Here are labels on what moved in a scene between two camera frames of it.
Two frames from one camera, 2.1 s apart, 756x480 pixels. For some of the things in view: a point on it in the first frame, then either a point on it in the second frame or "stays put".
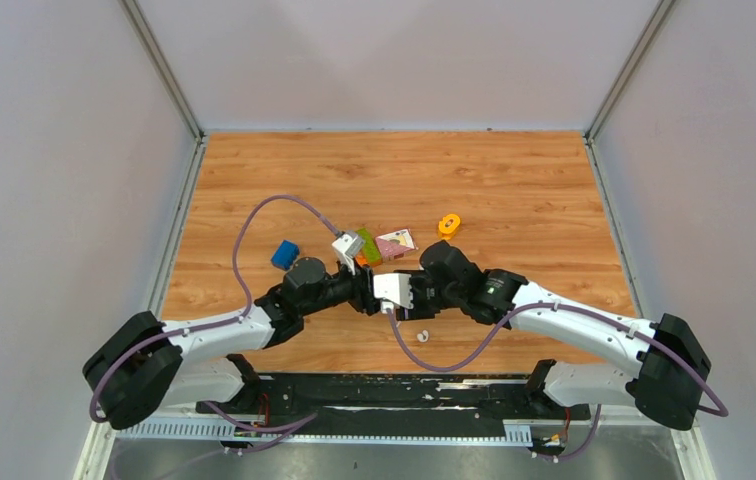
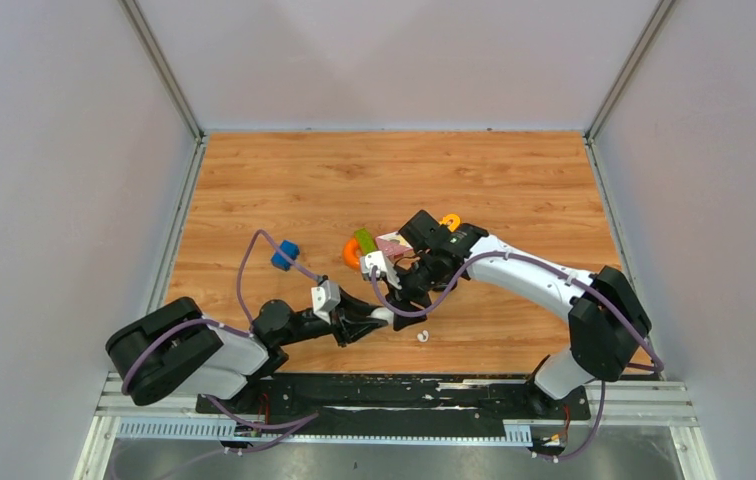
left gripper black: x=362 y=286 -> x=350 y=324
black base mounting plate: x=339 y=401 stays put
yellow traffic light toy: x=448 y=225 stays put
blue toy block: x=285 y=254 stays put
